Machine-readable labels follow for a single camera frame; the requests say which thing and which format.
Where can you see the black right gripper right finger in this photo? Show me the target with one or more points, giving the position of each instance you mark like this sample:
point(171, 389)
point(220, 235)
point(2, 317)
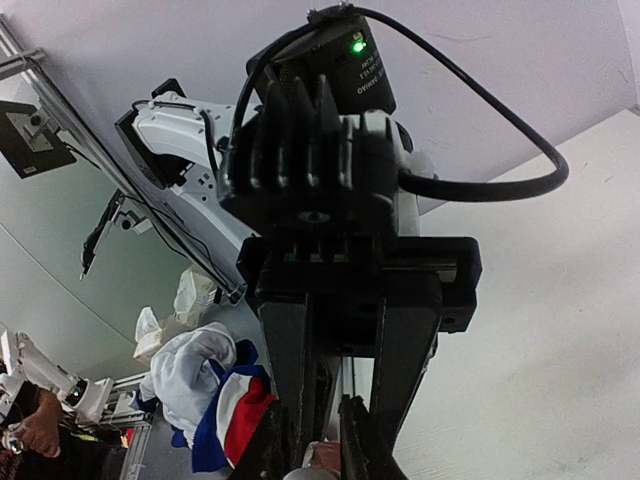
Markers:
point(364, 456)

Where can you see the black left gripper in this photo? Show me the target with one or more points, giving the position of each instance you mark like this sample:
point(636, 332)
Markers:
point(337, 261)

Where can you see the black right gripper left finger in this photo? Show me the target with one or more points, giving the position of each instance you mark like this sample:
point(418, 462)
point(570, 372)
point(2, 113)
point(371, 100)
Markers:
point(267, 455)

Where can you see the grey nail polish cap brush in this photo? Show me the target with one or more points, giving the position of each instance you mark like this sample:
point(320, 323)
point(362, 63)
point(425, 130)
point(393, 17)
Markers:
point(310, 473)

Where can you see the red nail polish bottle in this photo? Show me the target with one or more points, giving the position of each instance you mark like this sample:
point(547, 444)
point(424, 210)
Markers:
point(323, 455)

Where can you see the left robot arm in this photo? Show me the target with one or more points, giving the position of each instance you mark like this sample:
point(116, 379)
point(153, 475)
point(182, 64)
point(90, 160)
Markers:
point(310, 183)

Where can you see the red white blue sleeve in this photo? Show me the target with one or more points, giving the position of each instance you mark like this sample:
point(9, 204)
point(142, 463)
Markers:
point(233, 410)

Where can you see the white cloth pile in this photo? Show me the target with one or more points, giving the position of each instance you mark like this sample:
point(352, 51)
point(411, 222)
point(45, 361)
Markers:
point(184, 373)

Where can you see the background person hand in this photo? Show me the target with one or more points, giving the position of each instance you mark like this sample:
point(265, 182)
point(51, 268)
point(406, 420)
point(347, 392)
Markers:
point(41, 434)

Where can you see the aluminium frame post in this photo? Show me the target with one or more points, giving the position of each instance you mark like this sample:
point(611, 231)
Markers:
point(125, 150)

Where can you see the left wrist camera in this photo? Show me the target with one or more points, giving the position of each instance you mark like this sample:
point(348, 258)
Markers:
point(300, 165)

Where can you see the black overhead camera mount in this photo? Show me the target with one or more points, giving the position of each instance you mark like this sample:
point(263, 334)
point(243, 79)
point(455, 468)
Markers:
point(29, 140)

